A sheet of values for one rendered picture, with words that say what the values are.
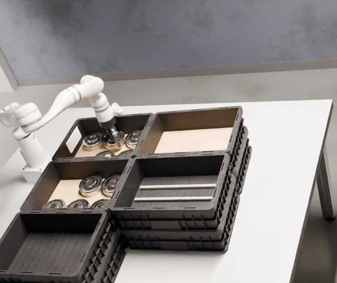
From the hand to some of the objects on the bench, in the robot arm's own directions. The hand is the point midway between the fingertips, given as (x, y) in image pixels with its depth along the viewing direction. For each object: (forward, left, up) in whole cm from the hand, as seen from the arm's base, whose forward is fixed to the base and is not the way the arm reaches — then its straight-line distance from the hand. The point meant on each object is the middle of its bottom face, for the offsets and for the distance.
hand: (116, 142), depth 253 cm
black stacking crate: (+38, -35, -15) cm, 54 cm away
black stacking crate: (-3, -65, -15) cm, 67 cm away
